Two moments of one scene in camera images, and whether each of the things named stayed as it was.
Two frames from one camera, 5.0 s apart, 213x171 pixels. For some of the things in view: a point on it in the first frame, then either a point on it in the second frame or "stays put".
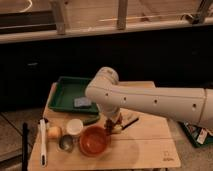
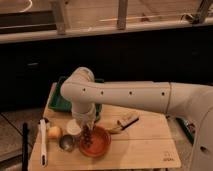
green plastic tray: [64, 92] stays put
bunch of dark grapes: [108, 126] -> [87, 134]
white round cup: [74, 126] stays put
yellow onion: [54, 132] stays put
